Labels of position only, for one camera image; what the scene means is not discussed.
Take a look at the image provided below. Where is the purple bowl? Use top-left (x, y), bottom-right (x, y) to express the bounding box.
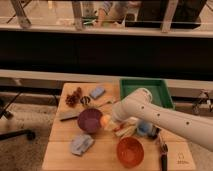
top-left (77, 108), bottom-right (103, 134)

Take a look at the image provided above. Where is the blue sponge block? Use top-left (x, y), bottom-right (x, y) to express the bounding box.
top-left (89, 87), bottom-right (105, 100)

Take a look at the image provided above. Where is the orange bowl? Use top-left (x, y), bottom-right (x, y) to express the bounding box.
top-left (116, 137), bottom-right (144, 168)

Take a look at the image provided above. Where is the grey brush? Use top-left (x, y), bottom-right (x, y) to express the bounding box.
top-left (59, 112), bottom-right (79, 121)

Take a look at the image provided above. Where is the orange carrot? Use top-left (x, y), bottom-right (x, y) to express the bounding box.
top-left (113, 124), bottom-right (124, 132)

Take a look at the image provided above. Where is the black chair base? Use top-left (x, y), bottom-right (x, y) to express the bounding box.
top-left (0, 94), bottom-right (36, 141)

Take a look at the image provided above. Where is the green plastic tray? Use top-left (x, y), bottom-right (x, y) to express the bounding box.
top-left (119, 79), bottom-right (174, 109)

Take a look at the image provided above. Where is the green background bin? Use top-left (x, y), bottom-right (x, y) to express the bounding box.
top-left (83, 17), bottom-right (99, 27)

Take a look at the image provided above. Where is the blue crumpled cloth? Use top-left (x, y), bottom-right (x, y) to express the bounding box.
top-left (70, 134), bottom-right (94, 156)

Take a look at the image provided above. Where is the black round clip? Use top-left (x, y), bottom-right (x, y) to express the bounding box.
top-left (80, 96), bottom-right (91, 105)

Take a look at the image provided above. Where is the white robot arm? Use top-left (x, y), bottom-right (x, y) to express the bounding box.
top-left (110, 88), bottom-right (213, 152)

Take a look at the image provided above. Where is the blue cup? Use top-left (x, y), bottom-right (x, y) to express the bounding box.
top-left (137, 122), bottom-right (152, 136)

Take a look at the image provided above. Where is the yellow-orange apple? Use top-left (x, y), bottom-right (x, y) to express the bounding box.
top-left (100, 115), bottom-right (111, 127)

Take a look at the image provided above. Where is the black-handled tool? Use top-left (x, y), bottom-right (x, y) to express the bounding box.
top-left (158, 132), bottom-right (168, 171)

